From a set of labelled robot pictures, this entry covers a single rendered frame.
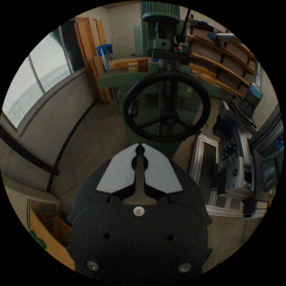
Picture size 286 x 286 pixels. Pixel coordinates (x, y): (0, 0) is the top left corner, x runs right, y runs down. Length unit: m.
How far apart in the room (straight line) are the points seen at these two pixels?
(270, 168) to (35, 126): 1.87
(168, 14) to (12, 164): 1.68
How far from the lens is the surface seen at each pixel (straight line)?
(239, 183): 0.41
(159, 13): 0.53
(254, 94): 0.79
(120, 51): 3.06
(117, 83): 0.44
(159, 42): 0.52
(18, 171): 1.46
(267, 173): 0.50
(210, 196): 1.00
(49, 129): 1.50
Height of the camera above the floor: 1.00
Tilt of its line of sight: 58 degrees down
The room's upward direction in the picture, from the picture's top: 4 degrees counter-clockwise
